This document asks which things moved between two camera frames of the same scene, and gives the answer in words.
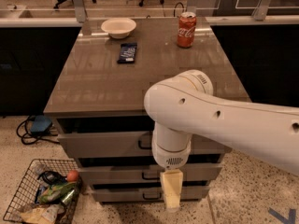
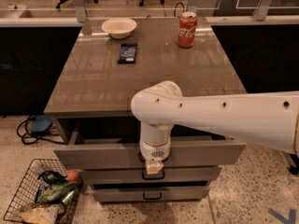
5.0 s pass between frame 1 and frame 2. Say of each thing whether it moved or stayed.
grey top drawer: moved
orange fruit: stayed
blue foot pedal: stayed
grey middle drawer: stayed
